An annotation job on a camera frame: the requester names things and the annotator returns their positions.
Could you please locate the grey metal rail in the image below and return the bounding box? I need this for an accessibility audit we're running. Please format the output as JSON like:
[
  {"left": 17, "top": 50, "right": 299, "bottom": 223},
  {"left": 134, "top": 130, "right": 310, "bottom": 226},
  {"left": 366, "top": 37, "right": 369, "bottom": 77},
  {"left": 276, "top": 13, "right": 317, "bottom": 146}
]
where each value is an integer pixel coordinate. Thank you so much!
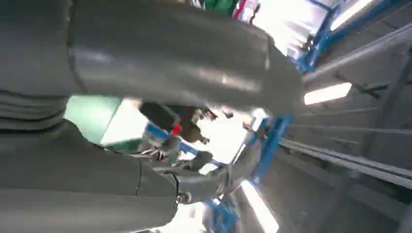
[{"left": 279, "top": 138, "right": 412, "bottom": 190}]

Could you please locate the long ceiling light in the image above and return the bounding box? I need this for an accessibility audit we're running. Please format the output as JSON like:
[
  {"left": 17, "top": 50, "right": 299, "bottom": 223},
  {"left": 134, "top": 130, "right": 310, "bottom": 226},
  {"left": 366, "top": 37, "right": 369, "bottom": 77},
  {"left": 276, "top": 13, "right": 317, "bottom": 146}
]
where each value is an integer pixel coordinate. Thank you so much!
[
  {"left": 240, "top": 180, "right": 280, "bottom": 233},
  {"left": 304, "top": 83, "right": 353, "bottom": 105},
  {"left": 329, "top": 0, "right": 375, "bottom": 32}
]

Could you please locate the green panel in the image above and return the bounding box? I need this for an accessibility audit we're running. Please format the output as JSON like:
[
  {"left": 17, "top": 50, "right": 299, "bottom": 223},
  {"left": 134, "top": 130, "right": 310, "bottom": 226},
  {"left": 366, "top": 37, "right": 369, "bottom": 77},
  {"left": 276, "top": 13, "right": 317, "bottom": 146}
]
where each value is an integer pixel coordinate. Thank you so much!
[{"left": 64, "top": 95, "right": 123, "bottom": 146}]

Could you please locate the blue metal frame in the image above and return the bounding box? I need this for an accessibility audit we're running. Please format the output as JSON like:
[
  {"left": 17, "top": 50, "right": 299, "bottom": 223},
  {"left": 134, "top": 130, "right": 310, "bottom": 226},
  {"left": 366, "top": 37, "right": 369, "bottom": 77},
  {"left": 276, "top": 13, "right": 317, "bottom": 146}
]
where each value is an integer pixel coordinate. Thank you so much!
[{"left": 251, "top": 0, "right": 412, "bottom": 187}]

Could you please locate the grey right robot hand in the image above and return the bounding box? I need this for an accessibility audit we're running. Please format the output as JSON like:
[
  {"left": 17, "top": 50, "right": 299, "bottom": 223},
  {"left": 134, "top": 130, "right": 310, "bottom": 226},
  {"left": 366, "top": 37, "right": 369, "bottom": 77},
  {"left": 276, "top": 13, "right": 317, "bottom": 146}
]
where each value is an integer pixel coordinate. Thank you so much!
[{"left": 0, "top": 0, "right": 305, "bottom": 233}]

